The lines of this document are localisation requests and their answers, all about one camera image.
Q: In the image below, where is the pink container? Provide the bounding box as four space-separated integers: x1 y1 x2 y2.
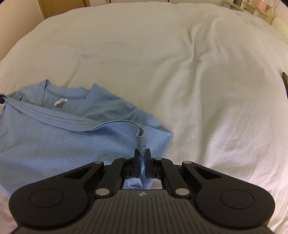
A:
256 0 272 10

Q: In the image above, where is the blue t-shirt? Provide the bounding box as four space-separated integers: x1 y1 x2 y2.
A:
0 79 175 196

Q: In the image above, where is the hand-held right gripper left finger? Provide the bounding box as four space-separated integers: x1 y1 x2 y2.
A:
64 148 142 198

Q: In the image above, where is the dark brown furniture edge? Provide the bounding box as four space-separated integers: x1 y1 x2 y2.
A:
282 72 288 95

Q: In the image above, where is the brown wooden door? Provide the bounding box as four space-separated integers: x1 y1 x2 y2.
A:
37 0 91 20

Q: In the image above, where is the white dressing table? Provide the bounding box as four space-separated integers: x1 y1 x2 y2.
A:
224 0 280 17

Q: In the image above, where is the white bed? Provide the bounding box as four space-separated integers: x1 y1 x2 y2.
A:
0 2 288 234

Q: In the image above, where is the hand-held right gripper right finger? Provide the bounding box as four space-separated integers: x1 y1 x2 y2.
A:
146 148 222 198

